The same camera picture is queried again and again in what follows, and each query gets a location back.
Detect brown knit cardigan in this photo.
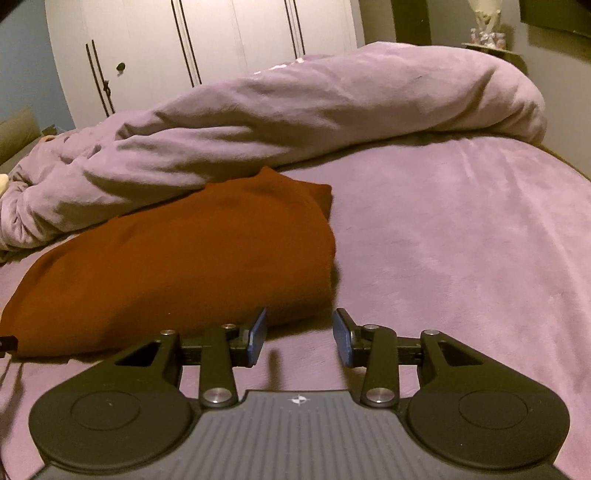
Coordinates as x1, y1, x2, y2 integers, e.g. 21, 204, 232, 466
0, 166, 337, 360

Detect dark tall panel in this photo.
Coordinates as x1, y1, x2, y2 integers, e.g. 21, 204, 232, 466
392, 0, 433, 47

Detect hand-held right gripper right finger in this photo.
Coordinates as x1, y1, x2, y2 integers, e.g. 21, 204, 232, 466
332, 308, 482, 409

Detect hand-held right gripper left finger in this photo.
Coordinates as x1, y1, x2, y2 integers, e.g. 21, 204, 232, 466
113, 307, 269, 409

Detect bed with purple sheet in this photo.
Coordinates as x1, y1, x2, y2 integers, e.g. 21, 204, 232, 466
0, 130, 591, 480

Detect dark wall frame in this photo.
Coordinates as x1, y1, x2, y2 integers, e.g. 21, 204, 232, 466
519, 0, 591, 37

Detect purple fleece duvet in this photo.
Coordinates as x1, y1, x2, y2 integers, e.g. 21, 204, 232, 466
0, 41, 549, 265

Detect wall shelf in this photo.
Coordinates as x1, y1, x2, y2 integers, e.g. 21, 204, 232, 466
462, 41, 528, 75

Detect green upholstered headboard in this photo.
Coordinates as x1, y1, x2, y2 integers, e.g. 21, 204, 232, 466
0, 106, 43, 172

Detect white wardrobe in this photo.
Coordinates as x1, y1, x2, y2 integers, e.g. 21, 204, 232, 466
44, 0, 359, 131

